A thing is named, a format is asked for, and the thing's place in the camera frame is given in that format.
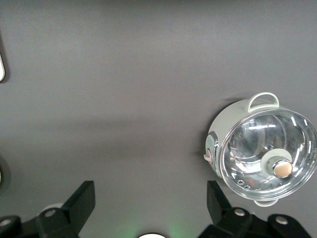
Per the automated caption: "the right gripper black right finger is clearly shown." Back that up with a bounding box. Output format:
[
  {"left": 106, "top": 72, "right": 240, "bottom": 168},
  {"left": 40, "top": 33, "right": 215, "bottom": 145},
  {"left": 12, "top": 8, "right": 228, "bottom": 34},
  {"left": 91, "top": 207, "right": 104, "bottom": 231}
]
[{"left": 198, "top": 180, "right": 312, "bottom": 238}]

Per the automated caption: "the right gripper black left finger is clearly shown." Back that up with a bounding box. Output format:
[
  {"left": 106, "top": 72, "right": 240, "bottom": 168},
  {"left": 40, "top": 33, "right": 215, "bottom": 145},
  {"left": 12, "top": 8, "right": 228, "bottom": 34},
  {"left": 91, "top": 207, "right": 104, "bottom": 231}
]
[{"left": 0, "top": 180, "right": 96, "bottom": 238}]

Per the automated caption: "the beige rectangular rabbit tray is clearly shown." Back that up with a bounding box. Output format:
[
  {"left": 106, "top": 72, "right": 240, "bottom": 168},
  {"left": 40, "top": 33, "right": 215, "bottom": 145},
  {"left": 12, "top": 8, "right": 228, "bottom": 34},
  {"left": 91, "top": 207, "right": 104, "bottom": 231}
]
[{"left": 0, "top": 29, "right": 6, "bottom": 83}]

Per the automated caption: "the glass pot lid with knob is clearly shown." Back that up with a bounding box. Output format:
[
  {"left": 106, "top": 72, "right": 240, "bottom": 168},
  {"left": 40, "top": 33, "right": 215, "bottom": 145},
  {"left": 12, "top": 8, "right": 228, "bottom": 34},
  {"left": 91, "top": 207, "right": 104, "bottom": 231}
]
[{"left": 219, "top": 108, "right": 317, "bottom": 200}]

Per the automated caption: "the steel pot with glass lid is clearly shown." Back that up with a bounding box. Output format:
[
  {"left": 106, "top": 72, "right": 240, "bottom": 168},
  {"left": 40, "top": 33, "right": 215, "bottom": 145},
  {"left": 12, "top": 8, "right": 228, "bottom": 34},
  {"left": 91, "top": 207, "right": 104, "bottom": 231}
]
[{"left": 203, "top": 92, "right": 317, "bottom": 208}]

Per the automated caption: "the dark grey table mat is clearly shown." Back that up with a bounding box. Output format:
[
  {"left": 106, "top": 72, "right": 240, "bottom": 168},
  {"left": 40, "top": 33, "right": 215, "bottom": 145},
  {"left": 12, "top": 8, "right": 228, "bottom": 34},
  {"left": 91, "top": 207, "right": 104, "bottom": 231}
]
[{"left": 0, "top": 0, "right": 317, "bottom": 238}]

